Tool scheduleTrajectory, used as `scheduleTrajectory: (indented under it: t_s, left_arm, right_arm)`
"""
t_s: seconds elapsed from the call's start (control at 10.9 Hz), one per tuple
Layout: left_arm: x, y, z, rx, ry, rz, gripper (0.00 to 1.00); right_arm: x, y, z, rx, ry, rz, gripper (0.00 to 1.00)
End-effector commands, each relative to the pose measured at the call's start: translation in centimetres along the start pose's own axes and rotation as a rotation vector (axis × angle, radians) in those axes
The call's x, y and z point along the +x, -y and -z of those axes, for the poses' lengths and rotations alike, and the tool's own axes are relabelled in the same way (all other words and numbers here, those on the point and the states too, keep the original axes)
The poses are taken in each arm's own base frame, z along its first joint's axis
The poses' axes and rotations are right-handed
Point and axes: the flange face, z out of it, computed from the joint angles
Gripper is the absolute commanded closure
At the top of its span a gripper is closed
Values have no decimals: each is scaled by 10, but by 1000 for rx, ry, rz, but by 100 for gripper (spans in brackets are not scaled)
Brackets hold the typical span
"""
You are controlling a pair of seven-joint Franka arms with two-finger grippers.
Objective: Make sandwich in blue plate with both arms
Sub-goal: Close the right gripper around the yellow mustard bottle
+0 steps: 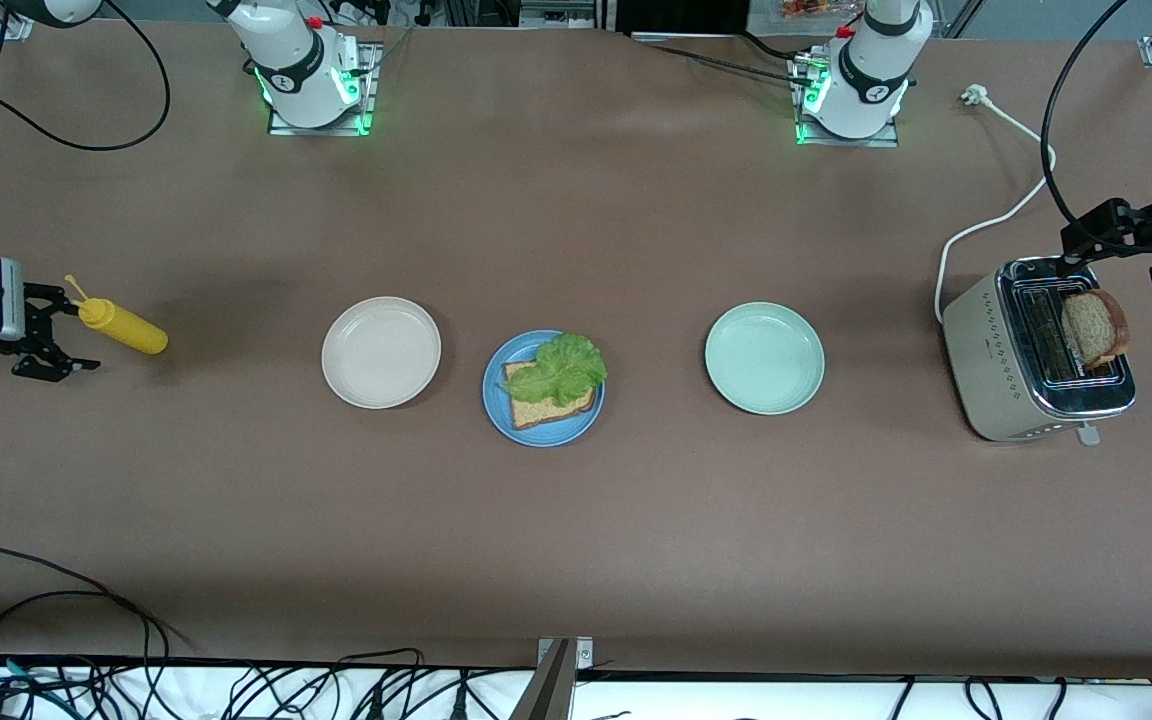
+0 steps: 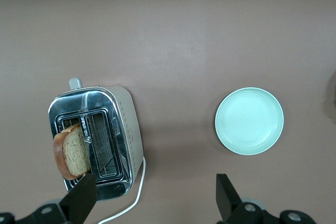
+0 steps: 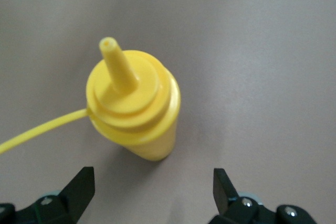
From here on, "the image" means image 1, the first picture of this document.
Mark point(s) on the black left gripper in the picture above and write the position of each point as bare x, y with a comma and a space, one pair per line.
1143, 226

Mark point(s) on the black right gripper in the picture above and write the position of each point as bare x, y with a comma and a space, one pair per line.
33, 322

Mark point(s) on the yellow mustard squeeze bottle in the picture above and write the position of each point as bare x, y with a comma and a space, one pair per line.
131, 332

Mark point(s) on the brown bread slice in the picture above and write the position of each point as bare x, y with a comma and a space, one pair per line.
1096, 328
546, 415

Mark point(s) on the green lettuce leaf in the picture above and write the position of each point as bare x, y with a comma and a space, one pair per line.
566, 368

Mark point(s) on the blue round plate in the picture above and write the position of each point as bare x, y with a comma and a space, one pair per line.
576, 428

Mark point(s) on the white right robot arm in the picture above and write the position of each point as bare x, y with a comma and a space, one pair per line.
291, 60

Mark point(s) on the beige round plate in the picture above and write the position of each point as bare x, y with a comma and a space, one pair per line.
381, 352

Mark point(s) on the pale green round plate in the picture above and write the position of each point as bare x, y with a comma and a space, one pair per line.
764, 358

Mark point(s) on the silver beige toaster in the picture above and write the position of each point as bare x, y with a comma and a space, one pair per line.
986, 360

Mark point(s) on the orange patterned packet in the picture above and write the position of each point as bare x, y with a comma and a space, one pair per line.
816, 8

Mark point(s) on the grey metal box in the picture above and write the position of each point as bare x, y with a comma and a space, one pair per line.
556, 12

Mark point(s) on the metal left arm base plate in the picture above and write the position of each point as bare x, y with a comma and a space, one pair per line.
846, 142

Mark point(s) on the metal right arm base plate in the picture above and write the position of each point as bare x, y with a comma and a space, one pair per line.
321, 128

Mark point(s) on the metal table edge bracket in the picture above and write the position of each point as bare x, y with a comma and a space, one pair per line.
561, 680

